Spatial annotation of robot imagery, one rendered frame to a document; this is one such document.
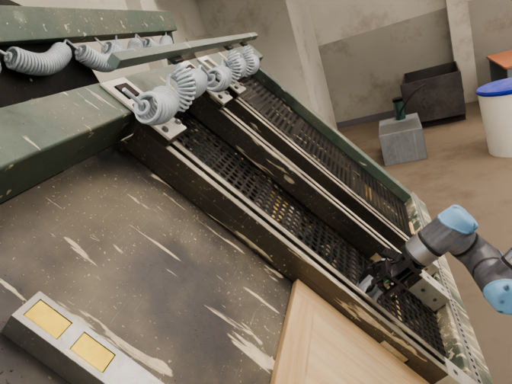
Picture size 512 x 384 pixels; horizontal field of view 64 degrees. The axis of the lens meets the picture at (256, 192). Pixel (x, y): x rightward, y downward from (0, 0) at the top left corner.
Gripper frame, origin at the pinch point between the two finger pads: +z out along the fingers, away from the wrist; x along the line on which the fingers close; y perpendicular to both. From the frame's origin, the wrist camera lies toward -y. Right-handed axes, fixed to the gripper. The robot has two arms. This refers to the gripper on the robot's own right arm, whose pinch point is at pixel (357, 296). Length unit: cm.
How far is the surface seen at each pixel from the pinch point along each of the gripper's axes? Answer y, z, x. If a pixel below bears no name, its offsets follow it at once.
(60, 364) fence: 63, -1, -49
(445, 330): -20.1, 1.1, 37.7
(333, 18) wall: -715, -8, -80
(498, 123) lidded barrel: -390, -54, 143
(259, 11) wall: -558, 42, -166
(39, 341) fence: 63, -3, -52
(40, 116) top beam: 36, -9, -78
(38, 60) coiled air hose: -14, 14, -112
